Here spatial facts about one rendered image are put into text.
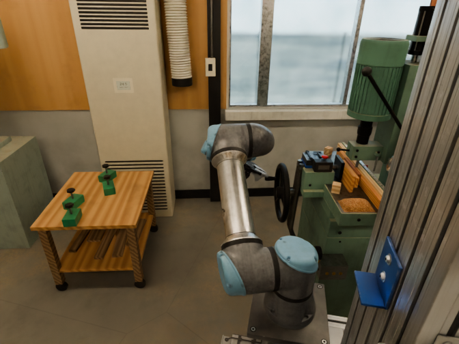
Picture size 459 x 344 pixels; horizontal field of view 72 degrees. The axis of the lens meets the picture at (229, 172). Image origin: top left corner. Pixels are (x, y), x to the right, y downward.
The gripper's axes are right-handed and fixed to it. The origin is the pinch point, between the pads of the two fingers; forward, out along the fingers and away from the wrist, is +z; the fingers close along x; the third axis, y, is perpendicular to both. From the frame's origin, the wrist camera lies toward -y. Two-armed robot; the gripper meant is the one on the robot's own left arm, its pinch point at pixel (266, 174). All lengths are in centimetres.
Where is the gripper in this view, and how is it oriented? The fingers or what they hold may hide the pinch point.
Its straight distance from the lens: 161.3
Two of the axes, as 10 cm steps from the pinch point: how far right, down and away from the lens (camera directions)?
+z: 8.6, 4.4, 2.6
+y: -5.1, 7.7, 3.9
